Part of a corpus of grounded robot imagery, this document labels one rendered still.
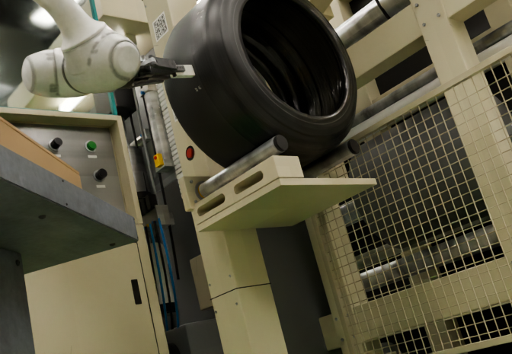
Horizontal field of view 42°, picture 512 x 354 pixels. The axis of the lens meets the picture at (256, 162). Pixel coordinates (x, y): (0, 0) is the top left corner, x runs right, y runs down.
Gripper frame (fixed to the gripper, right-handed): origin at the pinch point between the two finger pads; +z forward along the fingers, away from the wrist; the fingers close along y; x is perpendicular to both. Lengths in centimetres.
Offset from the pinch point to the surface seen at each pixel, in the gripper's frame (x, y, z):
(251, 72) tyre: 6.9, -11.7, 11.2
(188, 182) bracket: 22.3, 24.0, 9.8
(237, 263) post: 48, 26, 19
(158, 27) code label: -34, 34, 28
